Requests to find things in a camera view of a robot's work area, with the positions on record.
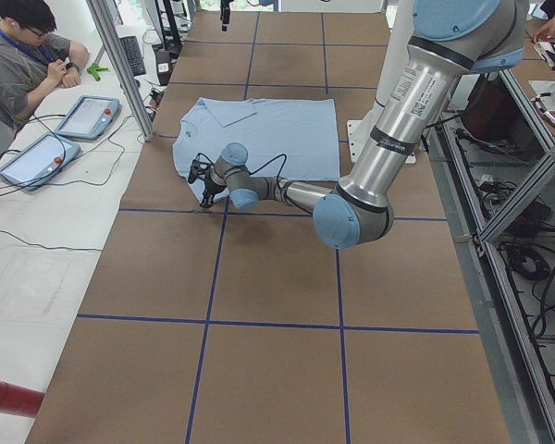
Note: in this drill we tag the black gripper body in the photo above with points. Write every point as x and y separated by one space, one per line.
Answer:
224 14
210 187

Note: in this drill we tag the light blue t-shirt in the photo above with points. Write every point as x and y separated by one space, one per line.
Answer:
296 137

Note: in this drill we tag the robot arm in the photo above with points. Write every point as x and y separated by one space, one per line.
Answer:
445 41

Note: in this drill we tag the black keyboard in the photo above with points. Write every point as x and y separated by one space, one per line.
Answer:
133 54

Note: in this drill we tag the green plastic clamp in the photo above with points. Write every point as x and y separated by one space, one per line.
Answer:
95 70

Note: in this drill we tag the far blue teach pendant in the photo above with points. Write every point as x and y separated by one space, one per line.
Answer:
88 118

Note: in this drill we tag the blue teach pendant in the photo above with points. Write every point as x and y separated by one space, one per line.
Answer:
88 118
39 162

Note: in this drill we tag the near blue teach pendant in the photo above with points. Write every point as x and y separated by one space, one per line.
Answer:
39 162

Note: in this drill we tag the seated person grey shirt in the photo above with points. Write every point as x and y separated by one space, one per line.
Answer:
34 61

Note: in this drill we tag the red cylinder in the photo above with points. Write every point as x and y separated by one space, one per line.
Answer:
19 401

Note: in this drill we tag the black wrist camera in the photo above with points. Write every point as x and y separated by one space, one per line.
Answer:
198 170

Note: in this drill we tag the aluminium frame post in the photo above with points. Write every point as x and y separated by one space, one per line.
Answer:
108 33

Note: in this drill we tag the aluminium guard frame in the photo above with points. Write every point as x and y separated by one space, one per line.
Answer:
493 152

